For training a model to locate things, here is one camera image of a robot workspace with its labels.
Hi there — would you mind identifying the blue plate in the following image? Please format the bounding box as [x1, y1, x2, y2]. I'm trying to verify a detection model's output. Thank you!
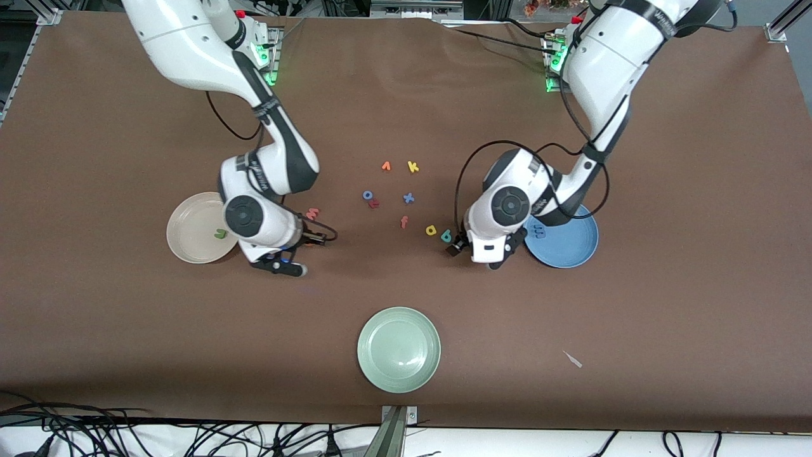
[523, 202, 599, 268]

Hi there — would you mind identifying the green plate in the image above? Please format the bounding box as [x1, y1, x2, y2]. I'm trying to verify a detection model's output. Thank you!
[357, 307, 442, 394]

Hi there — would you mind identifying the beige plate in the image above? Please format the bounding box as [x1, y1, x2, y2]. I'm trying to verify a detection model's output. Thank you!
[166, 192, 244, 264]

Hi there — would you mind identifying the brown table cover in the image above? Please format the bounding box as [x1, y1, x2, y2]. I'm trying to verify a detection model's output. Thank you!
[0, 10, 812, 434]

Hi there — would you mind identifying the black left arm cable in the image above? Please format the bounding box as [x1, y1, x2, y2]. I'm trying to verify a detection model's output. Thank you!
[454, 25, 740, 251]

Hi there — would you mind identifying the silver clamp bracket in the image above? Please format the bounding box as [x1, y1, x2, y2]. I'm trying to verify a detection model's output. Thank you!
[381, 406, 418, 427]

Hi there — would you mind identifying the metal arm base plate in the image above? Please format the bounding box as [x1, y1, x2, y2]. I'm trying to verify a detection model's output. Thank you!
[254, 25, 281, 87]
[543, 35, 568, 93]

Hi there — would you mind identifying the grey metal post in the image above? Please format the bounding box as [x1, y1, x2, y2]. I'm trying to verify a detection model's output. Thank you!
[363, 406, 407, 457]

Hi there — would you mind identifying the grey base cable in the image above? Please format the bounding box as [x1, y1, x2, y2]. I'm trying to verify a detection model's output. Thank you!
[277, 18, 306, 46]

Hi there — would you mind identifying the black base power cable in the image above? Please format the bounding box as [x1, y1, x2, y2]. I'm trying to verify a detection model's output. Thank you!
[431, 18, 559, 58]

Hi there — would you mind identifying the silver aluminium frame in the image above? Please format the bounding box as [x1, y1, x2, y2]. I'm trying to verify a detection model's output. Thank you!
[370, 0, 465, 21]

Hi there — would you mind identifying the tangle of black cables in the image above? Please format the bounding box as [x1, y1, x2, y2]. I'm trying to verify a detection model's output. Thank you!
[0, 392, 381, 457]

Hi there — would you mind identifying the silver table edge rail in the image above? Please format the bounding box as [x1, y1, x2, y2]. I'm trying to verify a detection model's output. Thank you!
[0, 22, 42, 128]

